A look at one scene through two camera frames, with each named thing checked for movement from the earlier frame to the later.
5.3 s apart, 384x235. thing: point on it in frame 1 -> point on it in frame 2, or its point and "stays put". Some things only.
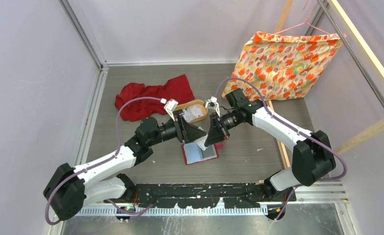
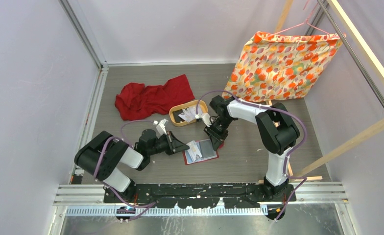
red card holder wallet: x=192 y=153 stays put
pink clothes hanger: x=306 y=20 stays put
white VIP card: x=192 y=112 stays put
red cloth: x=178 y=89 stays put
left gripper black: x=190 y=132 -> x=174 y=145
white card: x=201 y=142 -> x=193 y=150
